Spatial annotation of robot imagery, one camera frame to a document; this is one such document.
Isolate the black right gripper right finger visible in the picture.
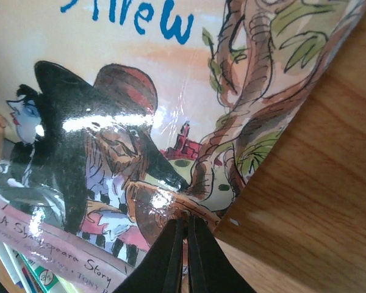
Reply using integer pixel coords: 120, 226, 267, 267
187, 215, 255, 293

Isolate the green capped marker pen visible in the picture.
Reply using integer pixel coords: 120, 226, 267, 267
0, 241, 27, 289

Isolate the pink Taming of Shrew book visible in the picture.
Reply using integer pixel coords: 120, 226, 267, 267
0, 1, 366, 292

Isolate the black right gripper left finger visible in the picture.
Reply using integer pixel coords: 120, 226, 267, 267
115, 219, 185, 293

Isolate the green label glue stick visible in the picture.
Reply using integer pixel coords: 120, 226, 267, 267
20, 253, 66, 293

